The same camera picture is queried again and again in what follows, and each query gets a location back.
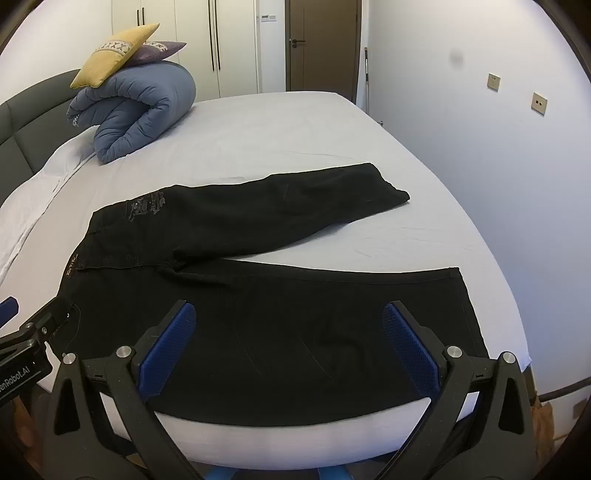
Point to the grey padded headboard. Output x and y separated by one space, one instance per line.
27 124

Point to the blue puffer jacket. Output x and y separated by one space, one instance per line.
138 106

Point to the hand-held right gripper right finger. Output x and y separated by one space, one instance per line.
410 350

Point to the white wardrobe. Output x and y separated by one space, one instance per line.
184 46

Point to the black pants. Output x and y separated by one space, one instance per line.
277 314

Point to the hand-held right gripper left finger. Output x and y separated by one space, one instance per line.
170 347

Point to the thin metal pole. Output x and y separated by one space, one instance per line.
366 78

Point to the yellow cushion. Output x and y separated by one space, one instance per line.
115 55

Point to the brown door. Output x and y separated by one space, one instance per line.
323 50

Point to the brown paper bag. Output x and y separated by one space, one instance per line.
545 417

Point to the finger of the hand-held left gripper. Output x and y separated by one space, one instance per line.
7 311
53 321

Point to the beige wall socket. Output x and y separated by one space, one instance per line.
494 81
539 103

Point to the purple cushion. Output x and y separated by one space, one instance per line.
159 50

